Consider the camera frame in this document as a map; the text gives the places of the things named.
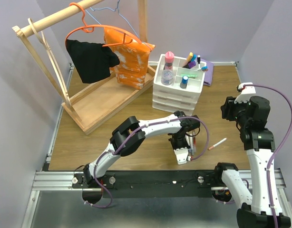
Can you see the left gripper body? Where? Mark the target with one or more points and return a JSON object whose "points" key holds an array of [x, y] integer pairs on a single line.
{"points": [[178, 141]]}

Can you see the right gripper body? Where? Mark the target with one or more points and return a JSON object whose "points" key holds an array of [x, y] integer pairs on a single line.
{"points": [[231, 109]]}

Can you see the red orange pen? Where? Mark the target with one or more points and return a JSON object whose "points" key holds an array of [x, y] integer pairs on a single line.
{"points": [[194, 141]]}

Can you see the salmon cap marker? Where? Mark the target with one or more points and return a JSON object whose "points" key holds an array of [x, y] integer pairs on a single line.
{"points": [[217, 144]]}

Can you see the blue grey stamp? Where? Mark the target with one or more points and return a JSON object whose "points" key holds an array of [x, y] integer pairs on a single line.
{"points": [[184, 82]]}

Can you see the green highlighter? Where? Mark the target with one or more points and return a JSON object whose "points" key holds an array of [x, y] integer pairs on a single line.
{"points": [[189, 76]]}

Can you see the black purple highlighter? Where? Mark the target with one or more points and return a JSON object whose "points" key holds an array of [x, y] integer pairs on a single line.
{"points": [[190, 65]]}

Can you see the black tip white pen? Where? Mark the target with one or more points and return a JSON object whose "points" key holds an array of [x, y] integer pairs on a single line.
{"points": [[199, 61]]}

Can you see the black blue highlighter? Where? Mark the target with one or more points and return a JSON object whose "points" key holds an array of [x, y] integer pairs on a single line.
{"points": [[193, 58]]}

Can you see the paper clip jar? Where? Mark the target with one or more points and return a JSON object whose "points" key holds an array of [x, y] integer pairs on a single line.
{"points": [[167, 77]]}

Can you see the orange pink highlighter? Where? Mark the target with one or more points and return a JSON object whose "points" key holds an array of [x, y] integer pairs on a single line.
{"points": [[188, 59]]}

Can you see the pink capped tube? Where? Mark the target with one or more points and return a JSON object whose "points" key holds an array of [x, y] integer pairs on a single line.
{"points": [[169, 59]]}

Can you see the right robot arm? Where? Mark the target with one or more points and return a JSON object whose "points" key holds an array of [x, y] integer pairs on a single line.
{"points": [[259, 207]]}

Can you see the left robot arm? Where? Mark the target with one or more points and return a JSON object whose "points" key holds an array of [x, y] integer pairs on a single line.
{"points": [[127, 138]]}

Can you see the purple cloth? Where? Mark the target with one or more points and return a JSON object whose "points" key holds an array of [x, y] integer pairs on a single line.
{"points": [[208, 74]]}

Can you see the white drawer organizer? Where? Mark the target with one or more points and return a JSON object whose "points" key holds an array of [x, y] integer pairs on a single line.
{"points": [[172, 97]]}

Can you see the orange bleached shorts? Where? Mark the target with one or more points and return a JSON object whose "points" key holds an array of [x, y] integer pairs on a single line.
{"points": [[133, 58]]}

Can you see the wooden clothes rack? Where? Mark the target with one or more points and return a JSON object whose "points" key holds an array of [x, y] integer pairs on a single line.
{"points": [[99, 101]]}

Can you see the black garment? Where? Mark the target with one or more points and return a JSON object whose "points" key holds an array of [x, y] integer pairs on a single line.
{"points": [[92, 60]]}

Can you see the wooden hanger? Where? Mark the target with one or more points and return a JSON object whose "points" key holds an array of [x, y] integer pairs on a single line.
{"points": [[54, 63]]}

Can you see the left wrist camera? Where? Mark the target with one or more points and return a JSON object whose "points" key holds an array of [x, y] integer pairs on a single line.
{"points": [[182, 155]]}

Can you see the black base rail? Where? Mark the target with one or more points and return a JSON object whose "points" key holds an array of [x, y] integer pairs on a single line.
{"points": [[155, 184]]}

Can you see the blue wire hanger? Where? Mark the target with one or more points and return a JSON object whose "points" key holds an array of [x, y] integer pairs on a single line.
{"points": [[120, 13]]}

